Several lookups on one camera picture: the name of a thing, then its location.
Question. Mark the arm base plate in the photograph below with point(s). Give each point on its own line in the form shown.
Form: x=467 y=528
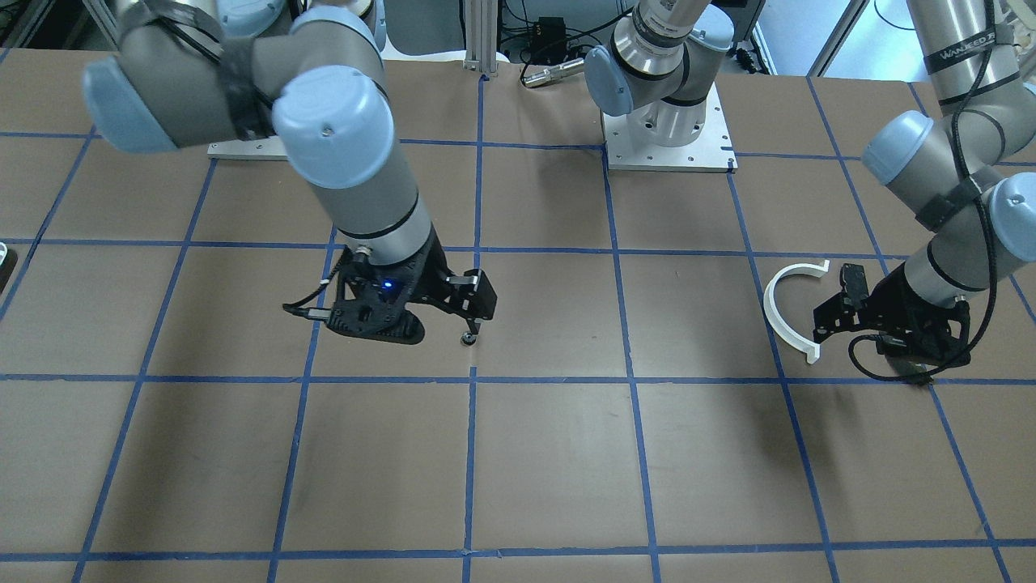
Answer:
x=266 y=149
x=664 y=150

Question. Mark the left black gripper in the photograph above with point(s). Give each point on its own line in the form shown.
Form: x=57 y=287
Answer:
x=897 y=300

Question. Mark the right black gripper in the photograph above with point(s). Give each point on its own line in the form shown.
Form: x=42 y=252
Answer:
x=429 y=271

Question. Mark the white curved plastic clamp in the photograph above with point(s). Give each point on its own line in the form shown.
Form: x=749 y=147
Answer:
x=777 y=312

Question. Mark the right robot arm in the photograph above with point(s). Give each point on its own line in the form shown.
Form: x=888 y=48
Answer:
x=192 y=72

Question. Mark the small black brake pad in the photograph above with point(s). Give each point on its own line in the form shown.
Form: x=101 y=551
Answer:
x=854 y=286

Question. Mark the silver cylindrical tool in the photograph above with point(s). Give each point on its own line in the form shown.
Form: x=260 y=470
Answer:
x=552 y=74

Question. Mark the aluminium frame post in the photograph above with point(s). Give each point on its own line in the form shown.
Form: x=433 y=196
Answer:
x=481 y=19

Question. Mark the dark green brake shoe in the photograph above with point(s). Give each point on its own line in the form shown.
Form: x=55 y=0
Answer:
x=910 y=372

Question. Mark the black electronics box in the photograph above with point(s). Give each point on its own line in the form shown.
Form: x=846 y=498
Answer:
x=545 y=31

